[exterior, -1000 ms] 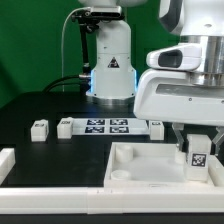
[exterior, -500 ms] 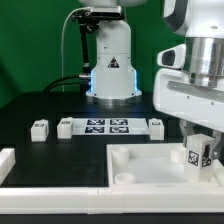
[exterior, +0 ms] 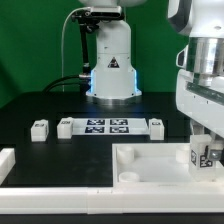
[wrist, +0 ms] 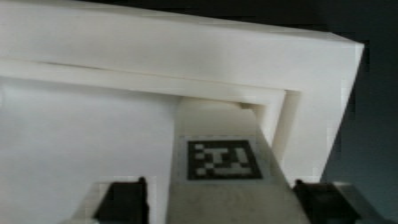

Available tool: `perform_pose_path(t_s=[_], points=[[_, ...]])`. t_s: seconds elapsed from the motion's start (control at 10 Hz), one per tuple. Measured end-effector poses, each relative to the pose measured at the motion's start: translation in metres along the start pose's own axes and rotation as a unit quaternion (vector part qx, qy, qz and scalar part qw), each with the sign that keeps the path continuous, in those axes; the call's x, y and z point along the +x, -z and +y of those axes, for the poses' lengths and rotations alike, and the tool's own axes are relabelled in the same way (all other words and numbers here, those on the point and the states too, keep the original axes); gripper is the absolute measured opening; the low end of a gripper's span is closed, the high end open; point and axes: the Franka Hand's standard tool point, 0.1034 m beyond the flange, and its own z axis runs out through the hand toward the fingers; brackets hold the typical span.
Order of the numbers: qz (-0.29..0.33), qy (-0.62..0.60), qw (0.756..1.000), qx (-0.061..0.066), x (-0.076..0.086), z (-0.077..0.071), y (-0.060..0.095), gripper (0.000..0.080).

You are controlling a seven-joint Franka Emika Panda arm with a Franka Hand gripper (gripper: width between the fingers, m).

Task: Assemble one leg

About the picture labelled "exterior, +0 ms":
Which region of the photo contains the black camera on stand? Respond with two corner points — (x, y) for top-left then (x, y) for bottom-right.
(71, 6), (124, 78)

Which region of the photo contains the white U-shaped obstacle fence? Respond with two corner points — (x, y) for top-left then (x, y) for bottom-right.
(0, 146), (224, 215)

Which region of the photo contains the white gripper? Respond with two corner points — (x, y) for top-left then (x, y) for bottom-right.
(176, 69), (224, 161)

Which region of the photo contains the white marker base plate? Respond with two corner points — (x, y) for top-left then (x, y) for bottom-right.
(73, 118), (149, 135)

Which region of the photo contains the white square tabletop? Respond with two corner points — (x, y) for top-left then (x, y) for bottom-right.
(112, 143), (224, 186)

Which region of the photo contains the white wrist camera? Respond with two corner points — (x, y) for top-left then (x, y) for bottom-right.
(176, 47), (188, 69)

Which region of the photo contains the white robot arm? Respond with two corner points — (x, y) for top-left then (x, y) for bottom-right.
(79, 0), (224, 138)

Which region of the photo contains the white cable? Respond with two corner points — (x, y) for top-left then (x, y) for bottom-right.
(60, 7), (92, 93)

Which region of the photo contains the black cable bundle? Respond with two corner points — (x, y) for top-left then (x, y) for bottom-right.
(42, 75), (92, 94)

